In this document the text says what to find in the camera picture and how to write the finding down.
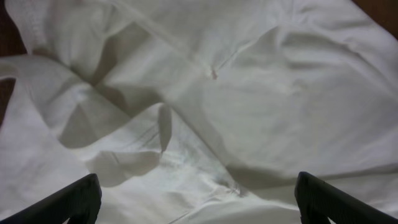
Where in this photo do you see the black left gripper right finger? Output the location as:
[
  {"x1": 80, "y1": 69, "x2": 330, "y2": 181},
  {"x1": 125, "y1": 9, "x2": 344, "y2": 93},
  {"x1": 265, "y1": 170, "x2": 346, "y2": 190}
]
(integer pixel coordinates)
[{"x1": 294, "y1": 172, "x2": 397, "y2": 224}]

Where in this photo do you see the white t-shirt with robot print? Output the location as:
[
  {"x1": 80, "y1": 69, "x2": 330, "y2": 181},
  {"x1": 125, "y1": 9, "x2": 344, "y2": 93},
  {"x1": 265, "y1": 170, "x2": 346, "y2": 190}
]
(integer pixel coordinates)
[{"x1": 1, "y1": 0, "x2": 397, "y2": 223}]

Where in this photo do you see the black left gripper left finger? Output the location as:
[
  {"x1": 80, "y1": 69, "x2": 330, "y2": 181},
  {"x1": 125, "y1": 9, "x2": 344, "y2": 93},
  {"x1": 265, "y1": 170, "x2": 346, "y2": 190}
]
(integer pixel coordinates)
[{"x1": 1, "y1": 174, "x2": 102, "y2": 224}]

